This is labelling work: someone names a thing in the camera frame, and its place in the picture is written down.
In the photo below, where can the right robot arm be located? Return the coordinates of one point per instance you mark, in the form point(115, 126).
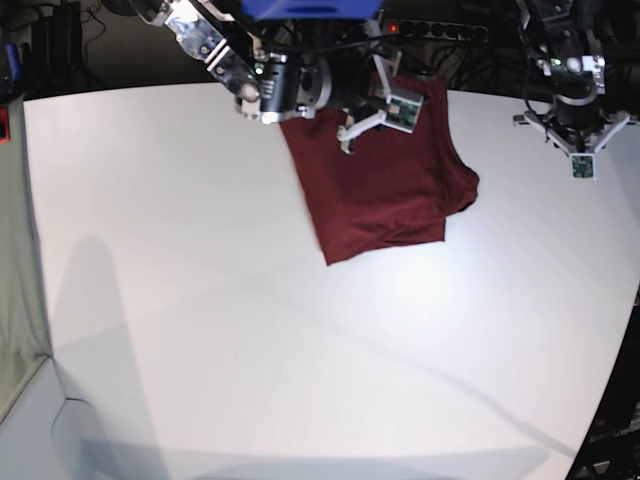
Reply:
point(286, 60)

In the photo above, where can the blue bottle left edge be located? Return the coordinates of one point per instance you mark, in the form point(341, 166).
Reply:
point(11, 65)

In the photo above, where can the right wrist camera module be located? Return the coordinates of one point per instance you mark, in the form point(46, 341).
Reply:
point(403, 111)

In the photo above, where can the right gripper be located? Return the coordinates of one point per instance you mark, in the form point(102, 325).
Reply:
point(368, 99)

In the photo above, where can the blue box at top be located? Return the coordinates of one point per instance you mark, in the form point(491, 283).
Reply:
point(310, 9)

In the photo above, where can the dark red t-shirt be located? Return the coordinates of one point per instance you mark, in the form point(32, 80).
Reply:
point(395, 190)

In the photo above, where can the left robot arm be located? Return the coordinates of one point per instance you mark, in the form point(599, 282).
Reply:
point(566, 41)

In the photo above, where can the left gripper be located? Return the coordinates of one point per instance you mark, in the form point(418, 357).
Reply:
point(576, 130)

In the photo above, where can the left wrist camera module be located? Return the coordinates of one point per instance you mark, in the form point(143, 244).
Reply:
point(582, 166)

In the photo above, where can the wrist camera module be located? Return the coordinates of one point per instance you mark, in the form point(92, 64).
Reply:
point(582, 166)
point(403, 111)

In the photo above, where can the red black device left edge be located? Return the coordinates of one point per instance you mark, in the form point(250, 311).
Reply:
point(5, 135)

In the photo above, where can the black power strip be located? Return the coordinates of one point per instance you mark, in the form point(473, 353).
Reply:
point(433, 30)

